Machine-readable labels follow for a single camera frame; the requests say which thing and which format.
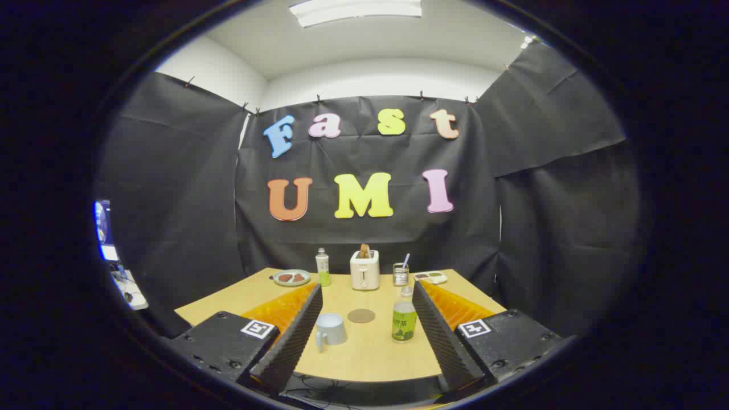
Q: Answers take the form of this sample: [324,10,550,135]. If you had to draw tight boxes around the green label juice bottle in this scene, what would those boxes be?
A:
[392,286,417,343]

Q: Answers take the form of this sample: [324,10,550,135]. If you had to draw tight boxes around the computer monitor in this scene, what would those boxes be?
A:
[94,199,119,263]

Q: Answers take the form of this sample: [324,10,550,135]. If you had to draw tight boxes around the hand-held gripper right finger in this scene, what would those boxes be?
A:
[411,280,564,393]

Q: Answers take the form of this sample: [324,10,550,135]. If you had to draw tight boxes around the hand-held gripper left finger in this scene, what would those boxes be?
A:
[168,283,323,395]

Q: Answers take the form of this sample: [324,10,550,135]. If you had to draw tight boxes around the white toaster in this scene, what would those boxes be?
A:
[350,249,380,291]

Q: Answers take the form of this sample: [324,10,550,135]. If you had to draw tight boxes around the capped white label bottle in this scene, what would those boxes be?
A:
[316,247,331,287]

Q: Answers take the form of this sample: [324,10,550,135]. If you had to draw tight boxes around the ceiling light panel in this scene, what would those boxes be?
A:
[288,0,423,28]

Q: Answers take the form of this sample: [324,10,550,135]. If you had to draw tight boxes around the pale green plate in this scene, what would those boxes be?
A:
[272,269,312,286]

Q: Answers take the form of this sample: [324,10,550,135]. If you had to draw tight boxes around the white cup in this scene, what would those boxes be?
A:
[315,313,348,353]

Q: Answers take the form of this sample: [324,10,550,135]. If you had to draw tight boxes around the white side desk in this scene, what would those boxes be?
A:
[111,269,150,311]

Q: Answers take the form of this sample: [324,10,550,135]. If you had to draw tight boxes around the wooden table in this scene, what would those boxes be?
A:
[174,268,507,383]

